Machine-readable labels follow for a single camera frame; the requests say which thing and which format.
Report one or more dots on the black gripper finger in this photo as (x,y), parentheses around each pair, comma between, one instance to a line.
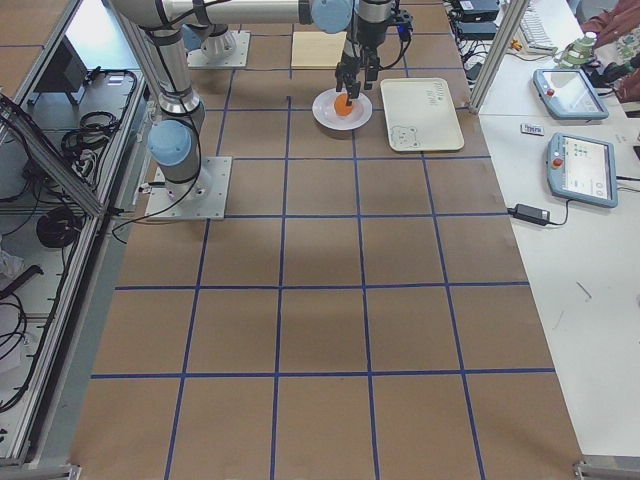
(371,67)
(346,76)

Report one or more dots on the lower teach pendant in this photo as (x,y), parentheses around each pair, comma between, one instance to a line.
(582,169)

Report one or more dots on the bamboo cutting board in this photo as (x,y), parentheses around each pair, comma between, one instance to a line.
(316,50)

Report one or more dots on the aluminium frame post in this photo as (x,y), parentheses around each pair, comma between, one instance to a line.
(507,28)

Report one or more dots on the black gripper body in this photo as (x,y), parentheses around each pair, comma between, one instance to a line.
(361,44)

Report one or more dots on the teach pendant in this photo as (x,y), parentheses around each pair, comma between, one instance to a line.
(582,169)
(568,95)

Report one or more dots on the green white bottle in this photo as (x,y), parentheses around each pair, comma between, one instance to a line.
(578,53)

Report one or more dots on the orange fruit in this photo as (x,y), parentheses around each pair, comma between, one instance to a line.
(342,105)

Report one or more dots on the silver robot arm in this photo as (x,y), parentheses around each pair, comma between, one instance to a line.
(173,140)

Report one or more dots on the black power adapter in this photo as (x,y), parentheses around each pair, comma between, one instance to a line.
(530,214)

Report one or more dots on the white keyboard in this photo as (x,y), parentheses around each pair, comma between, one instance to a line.
(533,35)

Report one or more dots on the upper teach pendant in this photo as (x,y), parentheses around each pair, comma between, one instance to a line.
(568,95)

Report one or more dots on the cream tray with bear print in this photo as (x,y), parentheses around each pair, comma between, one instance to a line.
(420,115)

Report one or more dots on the white ridged plate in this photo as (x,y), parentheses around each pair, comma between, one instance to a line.
(323,111)

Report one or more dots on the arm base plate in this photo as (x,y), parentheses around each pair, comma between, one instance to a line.
(226,51)
(205,200)

